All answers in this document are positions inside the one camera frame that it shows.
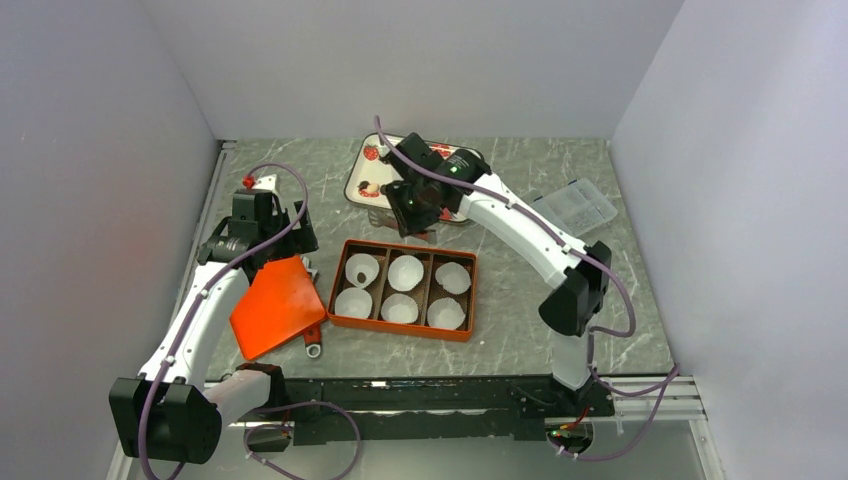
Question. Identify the white paper cup front right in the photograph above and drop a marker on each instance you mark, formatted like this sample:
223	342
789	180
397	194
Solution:
445	313

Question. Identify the white paper cup back left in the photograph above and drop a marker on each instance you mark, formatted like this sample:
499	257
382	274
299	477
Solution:
361	263

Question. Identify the white paper cup back middle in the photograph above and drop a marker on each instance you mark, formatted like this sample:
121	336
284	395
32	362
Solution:
405	273

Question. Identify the white paper cup front middle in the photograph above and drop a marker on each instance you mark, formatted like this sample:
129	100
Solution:
400	309

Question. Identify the white paper cup front left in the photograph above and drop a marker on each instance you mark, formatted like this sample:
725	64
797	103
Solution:
353	302

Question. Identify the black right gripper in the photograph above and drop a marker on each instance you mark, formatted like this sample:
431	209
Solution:
408	223

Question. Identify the red handled adjustable wrench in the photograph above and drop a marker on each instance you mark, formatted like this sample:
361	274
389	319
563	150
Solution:
312	335

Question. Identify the white paper cup back right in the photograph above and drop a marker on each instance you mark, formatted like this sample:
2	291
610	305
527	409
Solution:
453	278

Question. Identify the orange chocolate box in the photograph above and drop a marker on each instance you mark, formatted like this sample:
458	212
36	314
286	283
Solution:
425	293

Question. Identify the white strawberry tray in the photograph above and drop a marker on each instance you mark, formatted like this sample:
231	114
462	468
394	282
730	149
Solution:
369	173

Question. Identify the orange box lid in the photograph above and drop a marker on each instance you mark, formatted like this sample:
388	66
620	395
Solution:
277	307

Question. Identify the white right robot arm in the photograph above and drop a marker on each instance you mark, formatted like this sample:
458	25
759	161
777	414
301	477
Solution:
464	184

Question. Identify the black slotted spatula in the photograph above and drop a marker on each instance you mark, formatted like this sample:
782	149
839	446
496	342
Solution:
380	218

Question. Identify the white bracket with red knob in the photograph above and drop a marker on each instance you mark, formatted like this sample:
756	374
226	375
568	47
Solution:
265	183

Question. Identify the clear plastic compartment box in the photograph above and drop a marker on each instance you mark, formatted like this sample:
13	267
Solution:
577	208

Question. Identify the white paper cup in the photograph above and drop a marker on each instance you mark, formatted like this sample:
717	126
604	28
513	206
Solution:
453	278
405	273
353	302
361	263
445	313
400	309

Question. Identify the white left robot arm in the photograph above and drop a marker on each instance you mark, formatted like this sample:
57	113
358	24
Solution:
165	412

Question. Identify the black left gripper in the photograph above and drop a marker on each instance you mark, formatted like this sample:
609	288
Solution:
302	241

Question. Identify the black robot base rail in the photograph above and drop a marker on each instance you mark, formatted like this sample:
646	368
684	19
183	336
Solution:
522	407

